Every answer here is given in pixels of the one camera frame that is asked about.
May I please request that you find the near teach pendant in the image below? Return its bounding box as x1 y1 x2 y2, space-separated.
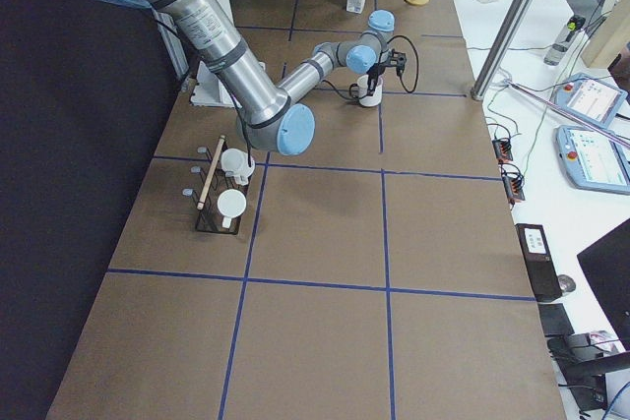
554 126 629 195

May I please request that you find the black monitor corner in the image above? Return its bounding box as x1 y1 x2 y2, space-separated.
577 224 629 349

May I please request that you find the black wire mug rack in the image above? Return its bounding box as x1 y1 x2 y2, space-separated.
182 135 248 235

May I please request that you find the aluminium frame post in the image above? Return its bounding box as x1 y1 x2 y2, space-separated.
471 0 533 101

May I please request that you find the orange terminal block near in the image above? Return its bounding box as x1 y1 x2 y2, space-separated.
500 166 526 206

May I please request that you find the teach pendant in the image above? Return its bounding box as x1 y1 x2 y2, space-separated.
552 73 627 128
554 126 629 195

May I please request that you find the black box with label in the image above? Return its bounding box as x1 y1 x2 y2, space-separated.
515 223 562 303

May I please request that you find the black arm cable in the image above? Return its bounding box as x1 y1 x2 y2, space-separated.
322 34 420 102

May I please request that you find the clear water bottle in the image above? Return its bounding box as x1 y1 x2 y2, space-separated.
543 15 586 66

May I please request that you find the orange terminal block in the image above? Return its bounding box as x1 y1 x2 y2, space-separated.
500 166 526 206
492 137 513 163

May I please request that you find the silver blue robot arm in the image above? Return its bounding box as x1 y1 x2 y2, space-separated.
99 0 395 155

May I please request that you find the far teach pendant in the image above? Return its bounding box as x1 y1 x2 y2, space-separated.
552 73 627 128

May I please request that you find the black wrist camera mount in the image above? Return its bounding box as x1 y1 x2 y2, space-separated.
387 48 407 78

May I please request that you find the white mug upper rack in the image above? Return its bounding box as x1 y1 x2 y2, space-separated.
220 148 255 186

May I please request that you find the white smiley face mug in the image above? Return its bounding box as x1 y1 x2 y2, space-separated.
349 74 383 107

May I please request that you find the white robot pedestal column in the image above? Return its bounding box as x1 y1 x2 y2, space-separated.
189 58 266 110

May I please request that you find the orange terminal block far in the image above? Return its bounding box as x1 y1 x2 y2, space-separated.
492 137 513 163

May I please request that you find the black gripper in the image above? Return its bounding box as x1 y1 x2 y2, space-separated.
366 61 388 96

